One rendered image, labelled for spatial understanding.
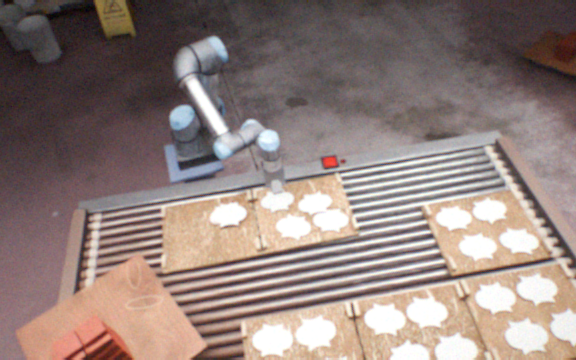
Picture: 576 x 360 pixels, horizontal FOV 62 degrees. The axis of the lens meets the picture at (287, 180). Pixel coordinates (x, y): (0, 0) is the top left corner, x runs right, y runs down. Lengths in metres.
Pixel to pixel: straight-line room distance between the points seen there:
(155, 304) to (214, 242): 0.39
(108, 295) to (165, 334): 0.29
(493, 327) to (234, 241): 1.05
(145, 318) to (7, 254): 2.06
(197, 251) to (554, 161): 2.73
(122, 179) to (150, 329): 2.16
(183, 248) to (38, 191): 2.14
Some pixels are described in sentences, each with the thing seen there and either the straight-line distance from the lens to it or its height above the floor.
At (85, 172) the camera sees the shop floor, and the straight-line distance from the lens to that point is 4.03.
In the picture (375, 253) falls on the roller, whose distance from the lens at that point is 2.03.
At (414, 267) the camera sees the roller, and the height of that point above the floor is 0.92.
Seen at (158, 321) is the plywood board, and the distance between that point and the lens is 1.84.
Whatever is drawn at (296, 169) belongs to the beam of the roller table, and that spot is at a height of 0.92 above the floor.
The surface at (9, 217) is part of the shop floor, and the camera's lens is 4.02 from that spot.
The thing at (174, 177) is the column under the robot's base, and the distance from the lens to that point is 2.48.
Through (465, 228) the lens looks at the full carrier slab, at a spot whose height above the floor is 0.94.
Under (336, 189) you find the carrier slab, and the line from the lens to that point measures 2.21.
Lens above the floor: 2.61
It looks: 48 degrees down
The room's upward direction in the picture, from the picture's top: 6 degrees counter-clockwise
